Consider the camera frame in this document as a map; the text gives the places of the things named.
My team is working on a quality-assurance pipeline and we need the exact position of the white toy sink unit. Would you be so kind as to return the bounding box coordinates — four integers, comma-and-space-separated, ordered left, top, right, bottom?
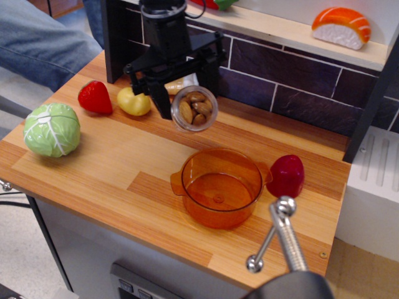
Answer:
335, 126, 398, 260

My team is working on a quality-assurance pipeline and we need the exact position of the black shelf post right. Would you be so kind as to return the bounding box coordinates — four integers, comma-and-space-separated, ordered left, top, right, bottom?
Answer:
343, 37, 398, 163

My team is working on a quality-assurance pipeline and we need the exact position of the black shelf post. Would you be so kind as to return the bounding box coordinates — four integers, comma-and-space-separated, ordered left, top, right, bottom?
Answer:
99, 0, 150, 84
343, 37, 398, 163

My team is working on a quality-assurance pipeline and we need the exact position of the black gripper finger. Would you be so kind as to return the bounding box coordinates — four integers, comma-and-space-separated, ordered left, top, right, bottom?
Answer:
148, 82, 172, 120
196, 67, 219, 97

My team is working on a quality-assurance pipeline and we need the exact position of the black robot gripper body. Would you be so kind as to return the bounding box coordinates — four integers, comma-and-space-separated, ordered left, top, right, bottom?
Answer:
124, 1, 226, 95

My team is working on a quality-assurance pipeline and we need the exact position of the small metal knob left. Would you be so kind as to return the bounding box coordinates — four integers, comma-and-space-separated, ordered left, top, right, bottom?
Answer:
0, 180, 13, 192

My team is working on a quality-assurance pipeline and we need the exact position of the black cable on floor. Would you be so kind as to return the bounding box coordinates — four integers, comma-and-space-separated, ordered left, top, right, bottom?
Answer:
0, 191, 32, 209

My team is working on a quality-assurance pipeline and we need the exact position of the green toy cabbage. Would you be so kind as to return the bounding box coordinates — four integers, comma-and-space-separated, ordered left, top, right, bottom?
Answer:
23, 103, 80, 158

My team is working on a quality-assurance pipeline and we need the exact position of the white toy garlic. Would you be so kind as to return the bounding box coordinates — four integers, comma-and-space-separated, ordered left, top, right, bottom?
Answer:
183, 73, 199, 88

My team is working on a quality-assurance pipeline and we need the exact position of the person in blue jeans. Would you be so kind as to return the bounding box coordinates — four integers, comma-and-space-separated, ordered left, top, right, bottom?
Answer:
1, 1, 104, 92

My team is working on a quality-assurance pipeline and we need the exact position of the red green toy pepper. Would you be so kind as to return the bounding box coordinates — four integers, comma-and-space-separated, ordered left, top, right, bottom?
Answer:
191, 0, 238, 11

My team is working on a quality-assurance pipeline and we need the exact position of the black shelf post left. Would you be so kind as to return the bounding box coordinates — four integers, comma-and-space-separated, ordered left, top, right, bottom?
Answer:
99, 0, 150, 84

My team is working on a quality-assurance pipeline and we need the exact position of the clear almond jar red label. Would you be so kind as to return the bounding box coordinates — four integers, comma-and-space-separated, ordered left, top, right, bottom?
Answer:
171, 85, 219, 133

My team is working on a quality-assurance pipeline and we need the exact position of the wooden wall shelf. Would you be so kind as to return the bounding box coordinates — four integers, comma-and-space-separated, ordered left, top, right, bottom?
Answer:
187, 1, 398, 71

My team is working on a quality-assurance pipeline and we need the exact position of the dark red toy fruit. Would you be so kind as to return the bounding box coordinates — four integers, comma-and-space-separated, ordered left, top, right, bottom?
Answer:
266, 154, 305, 198

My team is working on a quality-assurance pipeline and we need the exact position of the grey oven control panel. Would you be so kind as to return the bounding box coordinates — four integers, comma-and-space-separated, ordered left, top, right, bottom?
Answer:
110, 263, 180, 299

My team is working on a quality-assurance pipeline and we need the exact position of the red toy strawberry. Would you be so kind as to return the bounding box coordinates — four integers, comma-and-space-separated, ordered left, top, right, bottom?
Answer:
78, 80, 113, 114

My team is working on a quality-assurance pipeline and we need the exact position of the salmon sushi toy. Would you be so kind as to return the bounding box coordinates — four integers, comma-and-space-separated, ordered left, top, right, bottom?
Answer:
312, 7, 372, 50

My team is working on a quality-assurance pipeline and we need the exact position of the yellow toy potato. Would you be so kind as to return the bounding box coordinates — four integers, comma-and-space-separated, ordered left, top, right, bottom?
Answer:
117, 87, 151, 116

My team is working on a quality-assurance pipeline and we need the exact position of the orange transparent plastic pot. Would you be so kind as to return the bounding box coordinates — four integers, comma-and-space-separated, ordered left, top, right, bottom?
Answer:
170, 148, 272, 229

